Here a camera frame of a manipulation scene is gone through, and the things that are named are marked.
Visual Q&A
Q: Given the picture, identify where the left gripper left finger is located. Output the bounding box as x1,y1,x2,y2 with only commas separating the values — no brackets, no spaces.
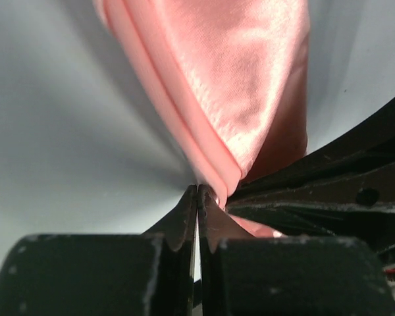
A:
0,186,198,315

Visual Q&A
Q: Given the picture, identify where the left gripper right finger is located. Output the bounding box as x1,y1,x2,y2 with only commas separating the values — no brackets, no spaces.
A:
197,185,395,316

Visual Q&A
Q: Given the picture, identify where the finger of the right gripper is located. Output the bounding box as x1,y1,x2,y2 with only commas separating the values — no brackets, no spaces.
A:
227,98,395,263

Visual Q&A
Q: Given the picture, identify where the pink satin napkin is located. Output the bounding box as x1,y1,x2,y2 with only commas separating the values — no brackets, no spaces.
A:
92,0,312,240

